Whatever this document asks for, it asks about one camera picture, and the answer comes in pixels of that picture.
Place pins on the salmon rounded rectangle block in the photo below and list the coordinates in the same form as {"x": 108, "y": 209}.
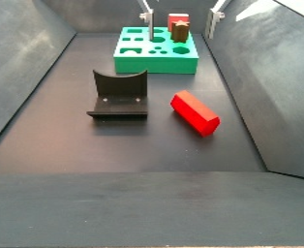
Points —
{"x": 174, "y": 18}

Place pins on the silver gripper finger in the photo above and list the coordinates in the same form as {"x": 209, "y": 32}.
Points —
{"x": 146, "y": 16}
{"x": 214, "y": 15}

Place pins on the green shape sorter board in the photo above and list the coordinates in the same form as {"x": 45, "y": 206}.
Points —
{"x": 160, "y": 56}

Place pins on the red hexagon prism block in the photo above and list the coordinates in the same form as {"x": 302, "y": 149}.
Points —
{"x": 198, "y": 115}

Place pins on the black curved holder stand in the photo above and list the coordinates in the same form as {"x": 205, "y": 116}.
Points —
{"x": 121, "y": 95}

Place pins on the brown star block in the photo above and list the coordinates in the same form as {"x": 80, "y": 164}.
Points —
{"x": 180, "y": 31}

